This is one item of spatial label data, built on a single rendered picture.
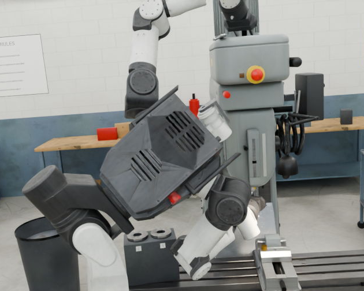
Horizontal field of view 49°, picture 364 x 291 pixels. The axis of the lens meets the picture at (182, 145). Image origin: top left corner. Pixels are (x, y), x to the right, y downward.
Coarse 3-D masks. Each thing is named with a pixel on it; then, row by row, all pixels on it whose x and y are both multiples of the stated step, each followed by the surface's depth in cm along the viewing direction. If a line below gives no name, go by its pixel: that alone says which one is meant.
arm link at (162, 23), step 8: (160, 0) 132; (168, 0) 131; (176, 0) 131; (184, 0) 131; (192, 0) 131; (168, 8) 132; (176, 8) 132; (184, 8) 133; (192, 8) 133; (168, 16) 134; (152, 24) 131; (160, 24) 132; (168, 24) 136; (160, 32) 135; (168, 32) 138
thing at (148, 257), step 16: (128, 240) 166; (144, 240) 166; (160, 240) 164; (128, 256) 164; (144, 256) 165; (160, 256) 166; (128, 272) 165; (144, 272) 166; (160, 272) 167; (176, 272) 168
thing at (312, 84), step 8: (296, 80) 192; (304, 80) 178; (312, 80) 176; (320, 80) 176; (296, 88) 193; (304, 88) 179; (312, 88) 177; (320, 88) 176; (304, 96) 180; (312, 96) 177; (320, 96) 177; (296, 104) 195; (304, 104) 181; (312, 104) 178; (320, 104) 178; (304, 112) 182; (312, 112) 179; (320, 112) 179; (320, 120) 180
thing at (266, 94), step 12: (216, 84) 159; (240, 84) 145; (252, 84) 145; (264, 84) 145; (276, 84) 144; (216, 96) 161; (240, 96) 146; (252, 96) 146; (264, 96) 145; (276, 96) 145; (228, 108) 147; (240, 108) 147; (252, 108) 147
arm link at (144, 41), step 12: (156, 0) 129; (144, 12) 128; (156, 12) 127; (132, 24) 130; (144, 24) 128; (132, 36) 130; (144, 36) 128; (156, 36) 131; (132, 48) 128; (144, 48) 127; (156, 48) 130; (132, 60) 127; (144, 60) 125; (156, 60) 130
